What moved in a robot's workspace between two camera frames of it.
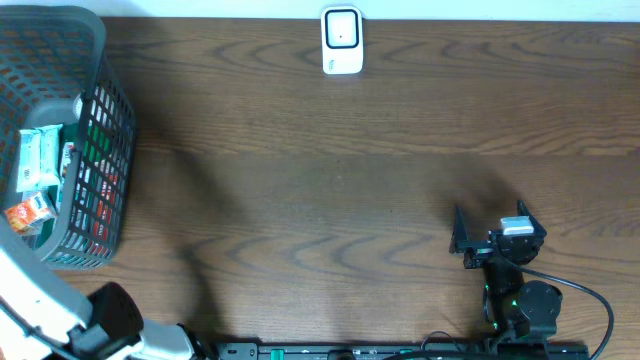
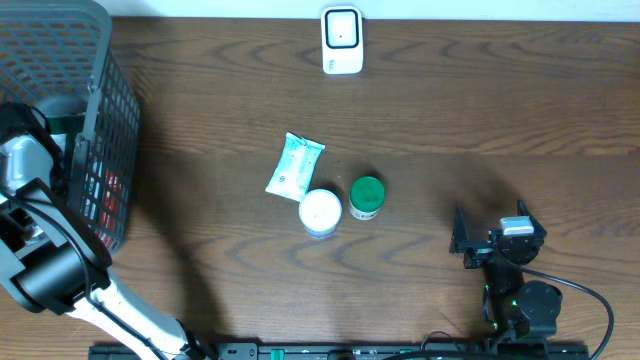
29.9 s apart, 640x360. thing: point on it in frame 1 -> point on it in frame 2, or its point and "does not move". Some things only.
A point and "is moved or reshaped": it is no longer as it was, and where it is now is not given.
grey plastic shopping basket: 55,68 does not move
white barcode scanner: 342,32 does not move
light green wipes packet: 38,159 is moved or reshaped
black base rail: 404,350 does not move
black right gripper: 479,251 does not move
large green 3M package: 38,236 is moved or reshaped
